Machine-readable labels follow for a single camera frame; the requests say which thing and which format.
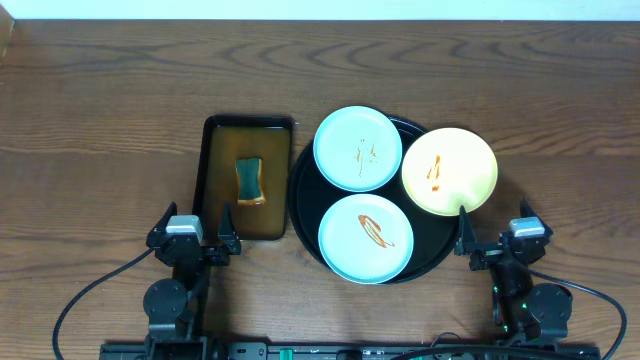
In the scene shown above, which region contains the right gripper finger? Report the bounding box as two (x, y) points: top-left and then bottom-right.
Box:
(519, 199), (550, 233)
(456, 205), (476, 245)

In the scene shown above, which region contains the black cable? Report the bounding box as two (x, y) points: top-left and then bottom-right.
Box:
(51, 247), (156, 360)
(524, 267), (628, 360)

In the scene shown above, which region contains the black rectangular water tray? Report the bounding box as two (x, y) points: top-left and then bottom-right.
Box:
(192, 114), (293, 243)

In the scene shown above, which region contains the yellow plate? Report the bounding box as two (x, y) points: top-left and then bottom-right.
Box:
(401, 128), (498, 216)

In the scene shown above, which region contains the light blue plate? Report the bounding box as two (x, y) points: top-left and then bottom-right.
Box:
(312, 106), (402, 193)
(318, 194), (414, 285)

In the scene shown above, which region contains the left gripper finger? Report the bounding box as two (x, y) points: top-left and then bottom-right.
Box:
(152, 202), (177, 234)
(218, 202), (239, 243)

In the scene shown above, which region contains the right black cable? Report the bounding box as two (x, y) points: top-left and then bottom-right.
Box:
(524, 267), (628, 360)

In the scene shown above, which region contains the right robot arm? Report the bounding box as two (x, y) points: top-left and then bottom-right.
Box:
(454, 201), (573, 346)

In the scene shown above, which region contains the left black cable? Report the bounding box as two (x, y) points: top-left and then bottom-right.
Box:
(51, 247), (156, 360)

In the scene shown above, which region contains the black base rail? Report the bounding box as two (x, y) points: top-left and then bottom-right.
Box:
(98, 341), (601, 360)

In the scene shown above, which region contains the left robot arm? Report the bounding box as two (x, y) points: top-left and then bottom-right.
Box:
(143, 203), (241, 359)

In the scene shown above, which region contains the green and yellow sponge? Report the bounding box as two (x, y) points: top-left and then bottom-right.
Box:
(235, 158), (266, 206)

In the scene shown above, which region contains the round black serving tray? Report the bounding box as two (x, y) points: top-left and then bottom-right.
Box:
(288, 144), (458, 284)

